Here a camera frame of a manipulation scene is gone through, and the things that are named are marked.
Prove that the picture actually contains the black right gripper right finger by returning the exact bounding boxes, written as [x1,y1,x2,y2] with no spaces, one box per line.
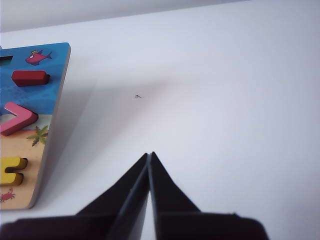
[149,151,202,240]

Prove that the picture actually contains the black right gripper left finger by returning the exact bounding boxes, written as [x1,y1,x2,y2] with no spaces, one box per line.
[75,152,151,240]

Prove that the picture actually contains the yellow equals sign piece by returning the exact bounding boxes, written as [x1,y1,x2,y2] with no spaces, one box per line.
[0,156,29,187]

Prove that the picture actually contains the wooden number shape puzzle board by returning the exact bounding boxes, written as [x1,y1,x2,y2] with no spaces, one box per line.
[0,42,72,211]

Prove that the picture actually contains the pink greater-than sign piece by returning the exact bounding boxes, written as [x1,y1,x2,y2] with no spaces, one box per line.
[0,101,39,137]

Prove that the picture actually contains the red minus sign piece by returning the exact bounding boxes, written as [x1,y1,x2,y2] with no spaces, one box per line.
[11,70,50,87]

